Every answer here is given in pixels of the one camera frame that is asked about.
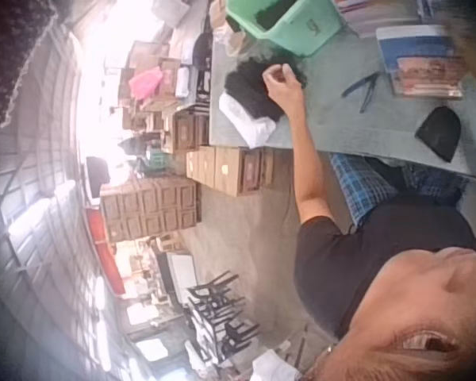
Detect person's legs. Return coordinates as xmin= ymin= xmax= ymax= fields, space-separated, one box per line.
xmin=329 ymin=152 xmax=471 ymax=228

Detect pink plastic bag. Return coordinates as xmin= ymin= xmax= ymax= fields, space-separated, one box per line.
xmin=128 ymin=66 xmax=164 ymax=100

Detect red vehicle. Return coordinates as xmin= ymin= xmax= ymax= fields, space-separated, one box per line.
xmin=85 ymin=206 xmax=127 ymax=297

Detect person's left hand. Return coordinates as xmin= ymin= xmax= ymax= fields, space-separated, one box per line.
xmin=261 ymin=64 xmax=306 ymax=115

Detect green plastic basket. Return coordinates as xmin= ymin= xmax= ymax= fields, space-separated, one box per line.
xmin=225 ymin=0 xmax=356 ymax=57

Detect blue handled pliers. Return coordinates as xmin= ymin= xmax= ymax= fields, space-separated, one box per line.
xmin=341 ymin=72 xmax=380 ymax=114

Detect stack of papers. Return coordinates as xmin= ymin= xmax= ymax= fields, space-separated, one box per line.
xmin=332 ymin=0 xmax=429 ymax=39

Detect heap of cartons and bags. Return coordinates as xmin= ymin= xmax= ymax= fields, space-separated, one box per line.
xmin=117 ymin=37 xmax=213 ymax=154

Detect black fabric pouch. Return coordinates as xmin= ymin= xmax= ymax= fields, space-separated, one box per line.
xmin=414 ymin=106 xmax=462 ymax=164

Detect stack of black plastic chairs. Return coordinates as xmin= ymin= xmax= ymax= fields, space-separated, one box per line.
xmin=184 ymin=270 xmax=262 ymax=364

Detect pile of black cable ties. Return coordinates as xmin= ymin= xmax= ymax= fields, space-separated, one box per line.
xmin=224 ymin=55 xmax=309 ymax=121

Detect stack of brown cartons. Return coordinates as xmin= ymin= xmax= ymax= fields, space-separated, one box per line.
xmin=99 ymin=179 xmax=202 ymax=243

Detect row of brown cartons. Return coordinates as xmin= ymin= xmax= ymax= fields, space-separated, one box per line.
xmin=185 ymin=144 xmax=294 ymax=198

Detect white plastic bag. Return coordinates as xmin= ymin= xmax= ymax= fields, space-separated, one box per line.
xmin=217 ymin=92 xmax=278 ymax=148

